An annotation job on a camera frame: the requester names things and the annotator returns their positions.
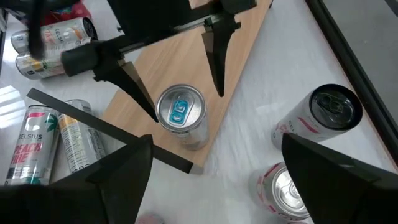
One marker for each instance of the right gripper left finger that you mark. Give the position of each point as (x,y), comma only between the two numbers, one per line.
(127,180)

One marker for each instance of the black metal table frame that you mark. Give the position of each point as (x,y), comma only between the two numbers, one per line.
(351,56)

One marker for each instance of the Celsius Peach Vibe can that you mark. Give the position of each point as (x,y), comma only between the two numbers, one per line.
(332,105)
(31,146)

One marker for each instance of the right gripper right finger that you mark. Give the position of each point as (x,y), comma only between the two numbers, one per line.
(335,186)

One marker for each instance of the blue silver Red Bull can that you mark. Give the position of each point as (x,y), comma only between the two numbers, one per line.
(182,112)

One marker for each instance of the silver Diet Coke can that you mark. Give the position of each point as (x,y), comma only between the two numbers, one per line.
(280,193)

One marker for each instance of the Celsius Tropical Vibe can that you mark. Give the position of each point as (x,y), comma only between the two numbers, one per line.
(82,143)
(46,67)
(59,32)

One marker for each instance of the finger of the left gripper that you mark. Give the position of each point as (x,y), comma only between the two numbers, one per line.
(130,84)
(219,56)

